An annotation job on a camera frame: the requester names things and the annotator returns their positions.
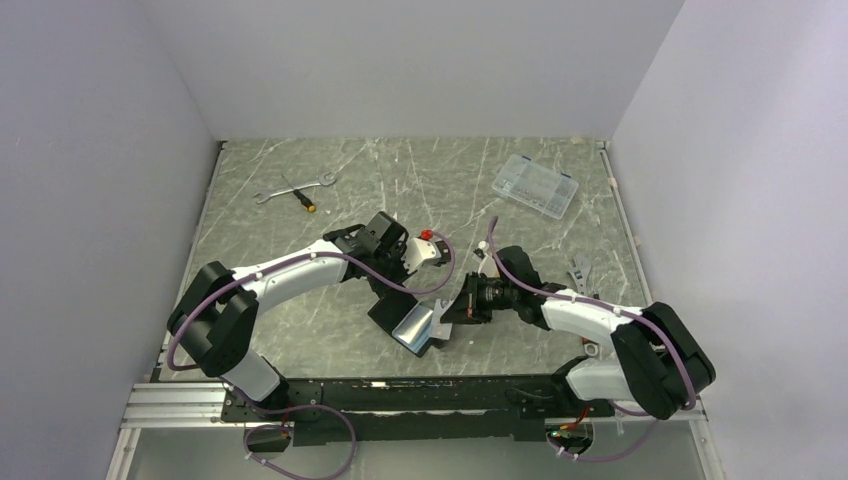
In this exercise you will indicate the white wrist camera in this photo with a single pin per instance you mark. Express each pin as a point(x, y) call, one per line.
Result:
point(426, 249)
point(480, 253)

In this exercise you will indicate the orange handled tool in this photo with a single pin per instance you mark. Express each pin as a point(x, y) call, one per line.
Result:
point(590, 348)

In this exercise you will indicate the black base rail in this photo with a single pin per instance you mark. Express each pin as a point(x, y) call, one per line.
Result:
point(520, 407)

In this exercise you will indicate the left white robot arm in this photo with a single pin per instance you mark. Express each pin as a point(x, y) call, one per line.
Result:
point(213, 323)

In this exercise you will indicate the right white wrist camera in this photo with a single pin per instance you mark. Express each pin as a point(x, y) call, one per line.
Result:
point(480, 253)

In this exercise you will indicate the aluminium frame rail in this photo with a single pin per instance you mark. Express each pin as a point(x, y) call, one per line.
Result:
point(174, 405)

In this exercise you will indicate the clear plastic organizer box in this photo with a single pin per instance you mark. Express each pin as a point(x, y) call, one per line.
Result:
point(535, 186)

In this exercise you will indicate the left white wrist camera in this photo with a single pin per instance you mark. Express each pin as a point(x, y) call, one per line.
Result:
point(426, 249)

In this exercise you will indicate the black yellow screwdriver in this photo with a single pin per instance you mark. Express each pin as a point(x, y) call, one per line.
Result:
point(296, 191)

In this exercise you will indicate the black leather card holder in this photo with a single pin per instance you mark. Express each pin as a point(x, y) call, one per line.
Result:
point(413, 332)

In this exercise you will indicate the silver open-end wrench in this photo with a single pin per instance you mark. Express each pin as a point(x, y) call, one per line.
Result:
point(324, 180)

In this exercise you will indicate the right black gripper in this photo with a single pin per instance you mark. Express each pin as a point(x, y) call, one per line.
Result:
point(467, 306)

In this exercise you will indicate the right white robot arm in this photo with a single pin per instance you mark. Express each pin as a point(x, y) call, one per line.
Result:
point(655, 363)

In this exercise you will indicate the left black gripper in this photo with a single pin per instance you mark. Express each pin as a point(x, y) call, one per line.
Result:
point(397, 252)

